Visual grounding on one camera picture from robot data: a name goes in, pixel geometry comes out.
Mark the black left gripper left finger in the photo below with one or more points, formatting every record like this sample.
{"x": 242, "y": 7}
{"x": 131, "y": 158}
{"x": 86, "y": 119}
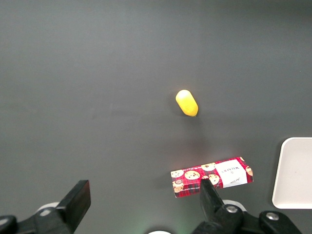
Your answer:
{"x": 73, "y": 202}

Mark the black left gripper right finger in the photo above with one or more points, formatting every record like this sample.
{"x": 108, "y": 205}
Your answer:
{"x": 212, "y": 209}

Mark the pale pink rectangular tray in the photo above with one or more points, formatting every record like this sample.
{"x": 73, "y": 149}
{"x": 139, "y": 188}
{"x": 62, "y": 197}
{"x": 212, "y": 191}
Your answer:
{"x": 295, "y": 173}

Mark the red tartan cookie box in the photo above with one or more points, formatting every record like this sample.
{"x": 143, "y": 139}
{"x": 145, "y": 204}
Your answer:
{"x": 195, "y": 179}

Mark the yellow lemon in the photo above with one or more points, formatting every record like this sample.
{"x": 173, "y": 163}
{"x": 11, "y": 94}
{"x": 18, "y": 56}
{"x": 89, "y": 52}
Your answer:
{"x": 186, "y": 103}

